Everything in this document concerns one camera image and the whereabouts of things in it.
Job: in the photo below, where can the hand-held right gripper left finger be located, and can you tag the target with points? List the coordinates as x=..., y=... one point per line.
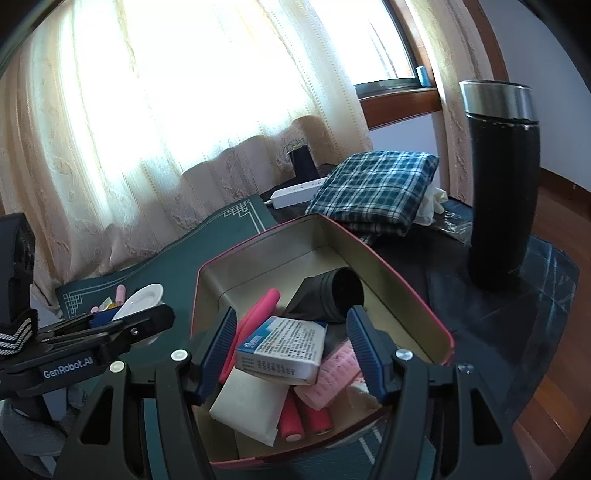
x=217, y=355

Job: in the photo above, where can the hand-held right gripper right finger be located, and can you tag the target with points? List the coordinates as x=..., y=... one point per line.
x=364, y=355

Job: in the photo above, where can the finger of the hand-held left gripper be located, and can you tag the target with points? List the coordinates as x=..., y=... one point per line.
x=138, y=325
x=104, y=318

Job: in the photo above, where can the white green ointment box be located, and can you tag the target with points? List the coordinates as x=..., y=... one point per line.
x=109, y=303

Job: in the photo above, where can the pink foam curling rod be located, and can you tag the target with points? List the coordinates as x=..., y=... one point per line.
x=258, y=314
x=293, y=420

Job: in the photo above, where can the large white packet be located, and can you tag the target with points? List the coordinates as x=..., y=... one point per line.
x=249, y=406

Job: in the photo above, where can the blue white medicine box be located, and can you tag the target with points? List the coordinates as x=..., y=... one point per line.
x=281, y=350

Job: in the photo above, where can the black hair dryer nozzle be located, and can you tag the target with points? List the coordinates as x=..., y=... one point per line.
x=332, y=290

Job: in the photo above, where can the green desk mat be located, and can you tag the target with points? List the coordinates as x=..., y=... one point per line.
x=207, y=240

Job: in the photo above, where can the grey cloth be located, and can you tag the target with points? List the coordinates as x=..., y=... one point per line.
x=27, y=438

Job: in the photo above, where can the clear plastic bag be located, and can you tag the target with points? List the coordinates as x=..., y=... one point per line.
x=455, y=226

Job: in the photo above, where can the white crumpled cloth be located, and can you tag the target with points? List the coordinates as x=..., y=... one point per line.
x=430, y=205

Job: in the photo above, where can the green plaid cloth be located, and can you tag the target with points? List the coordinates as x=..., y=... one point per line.
x=378, y=189

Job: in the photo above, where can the white power strip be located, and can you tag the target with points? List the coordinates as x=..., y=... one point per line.
x=298, y=191

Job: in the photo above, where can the beige patterned curtain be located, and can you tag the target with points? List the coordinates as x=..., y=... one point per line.
x=161, y=115

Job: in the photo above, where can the black steel thermos flask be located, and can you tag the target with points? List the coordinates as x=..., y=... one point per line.
x=503, y=194

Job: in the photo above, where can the beige side curtain panel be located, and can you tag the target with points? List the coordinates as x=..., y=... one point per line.
x=455, y=92

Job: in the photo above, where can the small blue bottle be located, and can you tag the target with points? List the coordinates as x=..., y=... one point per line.
x=423, y=76

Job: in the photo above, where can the brown wooden window frame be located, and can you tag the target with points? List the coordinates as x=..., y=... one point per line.
x=397, y=104

